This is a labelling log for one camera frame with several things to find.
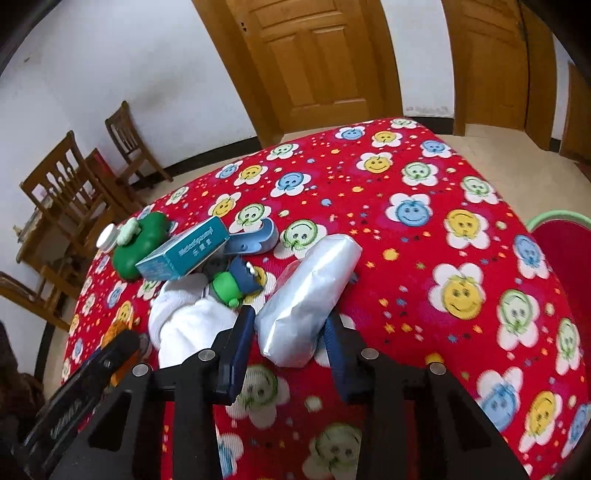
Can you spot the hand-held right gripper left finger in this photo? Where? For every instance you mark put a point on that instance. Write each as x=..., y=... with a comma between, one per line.
x=240, y=350

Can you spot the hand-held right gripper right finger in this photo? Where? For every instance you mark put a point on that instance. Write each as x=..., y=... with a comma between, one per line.
x=339, y=364

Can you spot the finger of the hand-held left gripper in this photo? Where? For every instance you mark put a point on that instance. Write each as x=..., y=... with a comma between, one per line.
x=115, y=353

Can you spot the orange snack packet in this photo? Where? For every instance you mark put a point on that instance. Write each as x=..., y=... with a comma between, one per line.
x=113, y=333

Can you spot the white cloth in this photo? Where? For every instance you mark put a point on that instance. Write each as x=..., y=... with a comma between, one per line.
x=184, y=318

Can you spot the small green blue toy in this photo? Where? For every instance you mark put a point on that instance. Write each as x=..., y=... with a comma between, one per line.
x=231, y=284

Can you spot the white plastic packet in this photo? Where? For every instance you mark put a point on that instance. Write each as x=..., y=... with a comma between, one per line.
x=304, y=295

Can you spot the blue plastic clip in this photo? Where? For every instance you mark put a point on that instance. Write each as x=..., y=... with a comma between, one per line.
x=251, y=242

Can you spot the teal cardboard box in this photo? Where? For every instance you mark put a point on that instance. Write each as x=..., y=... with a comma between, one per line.
x=184, y=251

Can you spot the wooden chair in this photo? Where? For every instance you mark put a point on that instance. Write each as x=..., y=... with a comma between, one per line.
x=60, y=173
x=129, y=138
x=27, y=295

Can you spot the green flower-shaped container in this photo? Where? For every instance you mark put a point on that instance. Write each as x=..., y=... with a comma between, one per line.
x=143, y=249

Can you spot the wooden dining table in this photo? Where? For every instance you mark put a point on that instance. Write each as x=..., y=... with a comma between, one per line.
x=32, y=233

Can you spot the red smiley flower tablecloth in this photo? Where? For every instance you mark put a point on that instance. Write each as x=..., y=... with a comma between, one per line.
x=392, y=194

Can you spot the wooden panel door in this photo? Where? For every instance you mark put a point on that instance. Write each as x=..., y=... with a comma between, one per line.
x=314, y=60
x=494, y=60

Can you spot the wooden cabinet panel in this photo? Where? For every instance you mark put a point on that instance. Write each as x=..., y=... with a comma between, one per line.
x=577, y=115

